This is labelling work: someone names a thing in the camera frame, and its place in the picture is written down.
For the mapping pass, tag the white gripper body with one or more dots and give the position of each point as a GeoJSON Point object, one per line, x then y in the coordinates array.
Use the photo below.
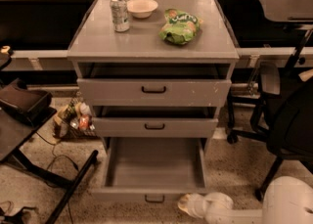
{"type": "Point", "coordinates": [198, 204]}

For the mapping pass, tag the grey bottom drawer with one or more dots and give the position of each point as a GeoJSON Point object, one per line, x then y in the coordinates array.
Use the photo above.
{"type": "Point", "coordinates": [152, 170]}

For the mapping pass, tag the grey drawer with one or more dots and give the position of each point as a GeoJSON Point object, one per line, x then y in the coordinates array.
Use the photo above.
{"type": "Point", "coordinates": [174, 85]}
{"type": "Point", "coordinates": [152, 170]}
{"type": "Point", "coordinates": [186, 122]}

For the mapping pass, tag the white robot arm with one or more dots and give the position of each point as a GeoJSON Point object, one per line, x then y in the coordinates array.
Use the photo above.
{"type": "Point", "coordinates": [287, 200]}

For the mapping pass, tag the grey middle drawer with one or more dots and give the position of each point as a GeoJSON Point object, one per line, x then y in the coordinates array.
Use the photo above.
{"type": "Point", "coordinates": [186, 122]}

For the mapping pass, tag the grey drawer cabinet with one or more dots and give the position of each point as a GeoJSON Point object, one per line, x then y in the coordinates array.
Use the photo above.
{"type": "Point", "coordinates": [98, 42]}

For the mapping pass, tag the grey top drawer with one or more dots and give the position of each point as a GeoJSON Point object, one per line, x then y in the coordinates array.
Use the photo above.
{"type": "Point", "coordinates": [174, 85]}

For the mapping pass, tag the black office chair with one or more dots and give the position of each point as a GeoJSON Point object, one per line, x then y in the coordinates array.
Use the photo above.
{"type": "Point", "coordinates": [282, 118]}

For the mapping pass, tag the green chip bag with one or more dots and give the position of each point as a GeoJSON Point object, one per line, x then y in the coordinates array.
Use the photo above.
{"type": "Point", "coordinates": [180, 27]}

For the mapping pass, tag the black tray bin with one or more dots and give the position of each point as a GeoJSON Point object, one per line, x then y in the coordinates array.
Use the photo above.
{"type": "Point", "coordinates": [23, 104]}

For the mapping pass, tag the black side table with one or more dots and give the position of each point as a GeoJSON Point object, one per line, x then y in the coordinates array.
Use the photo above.
{"type": "Point", "coordinates": [13, 134]}

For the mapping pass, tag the white bowl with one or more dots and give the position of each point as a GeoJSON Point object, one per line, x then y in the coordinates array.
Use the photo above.
{"type": "Point", "coordinates": [141, 9]}

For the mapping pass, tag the silver soda can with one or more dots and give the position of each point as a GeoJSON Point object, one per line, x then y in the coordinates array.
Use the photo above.
{"type": "Point", "coordinates": [119, 15]}

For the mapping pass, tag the wire basket of groceries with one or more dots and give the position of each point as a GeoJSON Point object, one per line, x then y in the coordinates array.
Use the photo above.
{"type": "Point", "coordinates": [74, 121]}

